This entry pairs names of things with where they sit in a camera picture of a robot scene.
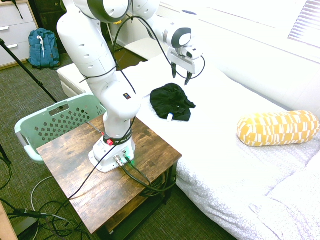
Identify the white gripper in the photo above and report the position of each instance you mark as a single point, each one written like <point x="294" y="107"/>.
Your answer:
<point x="181" y="61"/>

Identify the black garment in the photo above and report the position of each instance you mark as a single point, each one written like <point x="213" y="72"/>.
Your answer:
<point x="170" y="102"/>

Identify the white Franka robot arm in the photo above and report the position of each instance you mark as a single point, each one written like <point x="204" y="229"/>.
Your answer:
<point x="100" y="62"/>

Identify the mint green laundry basket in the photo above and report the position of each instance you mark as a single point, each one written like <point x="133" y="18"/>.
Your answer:
<point x="62" y="120"/>

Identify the white textured bedspread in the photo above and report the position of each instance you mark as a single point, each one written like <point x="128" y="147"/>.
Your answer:
<point x="212" y="150"/>

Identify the red stop button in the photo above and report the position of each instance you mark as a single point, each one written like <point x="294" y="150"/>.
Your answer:
<point x="109" y="142"/>

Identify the yellow patterned bolster pillow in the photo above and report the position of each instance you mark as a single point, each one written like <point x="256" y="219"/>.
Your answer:
<point x="277" y="127"/>

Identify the cream cushioned bench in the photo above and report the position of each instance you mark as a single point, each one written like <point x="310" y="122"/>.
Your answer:
<point x="70" y="77"/>

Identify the white window blinds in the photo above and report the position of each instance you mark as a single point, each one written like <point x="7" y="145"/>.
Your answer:
<point x="306" y="22"/>

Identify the rustic wooden side table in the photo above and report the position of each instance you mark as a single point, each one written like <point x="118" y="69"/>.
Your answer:
<point x="75" y="162"/>

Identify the blue backpack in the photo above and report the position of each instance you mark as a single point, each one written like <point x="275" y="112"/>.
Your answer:
<point x="43" y="50"/>

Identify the dark wooden wardrobe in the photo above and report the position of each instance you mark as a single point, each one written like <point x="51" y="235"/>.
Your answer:
<point x="50" y="15"/>

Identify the white drawer dresser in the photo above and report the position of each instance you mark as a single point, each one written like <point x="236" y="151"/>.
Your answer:
<point x="15" y="30"/>

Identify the black power adapter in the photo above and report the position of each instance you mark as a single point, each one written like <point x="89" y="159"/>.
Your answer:
<point x="30" y="213"/>

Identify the light wooden board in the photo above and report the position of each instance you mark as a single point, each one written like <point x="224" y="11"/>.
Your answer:
<point x="6" y="225"/>

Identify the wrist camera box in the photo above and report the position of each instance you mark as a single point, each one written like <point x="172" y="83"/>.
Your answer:
<point x="193" y="52"/>

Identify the black camera tripod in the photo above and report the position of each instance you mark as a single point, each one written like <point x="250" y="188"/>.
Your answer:
<point x="27" y="71"/>
<point x="4" y="155"/>

